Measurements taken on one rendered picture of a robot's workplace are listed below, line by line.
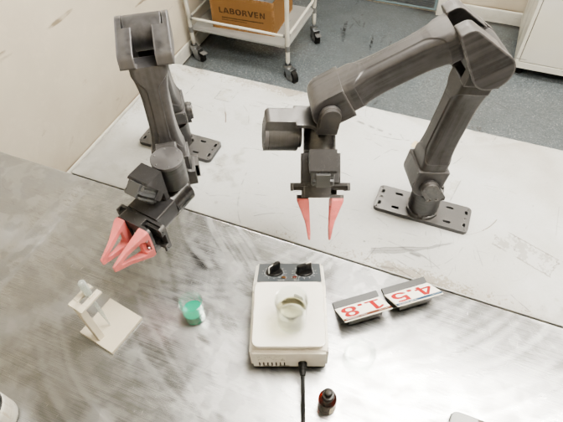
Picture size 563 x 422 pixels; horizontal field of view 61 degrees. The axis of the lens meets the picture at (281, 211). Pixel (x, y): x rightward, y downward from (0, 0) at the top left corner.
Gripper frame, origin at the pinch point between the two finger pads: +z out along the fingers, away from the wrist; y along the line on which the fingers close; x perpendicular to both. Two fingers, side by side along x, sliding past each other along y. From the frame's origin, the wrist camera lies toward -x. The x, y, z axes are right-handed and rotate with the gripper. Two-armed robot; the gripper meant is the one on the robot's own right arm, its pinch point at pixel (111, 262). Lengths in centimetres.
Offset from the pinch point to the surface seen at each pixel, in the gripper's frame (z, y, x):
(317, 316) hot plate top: -11.1, 33.7, 5.1
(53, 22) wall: -86, -128, 35
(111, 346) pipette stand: 8.9, 3.2, 13.1
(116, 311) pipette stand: 3.3, -0.9, 13.1
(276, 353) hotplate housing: -2.8, 30.7, 7.3
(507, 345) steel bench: -27, 64, 14
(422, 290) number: -29, 47, 12
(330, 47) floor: -224, -68, 107
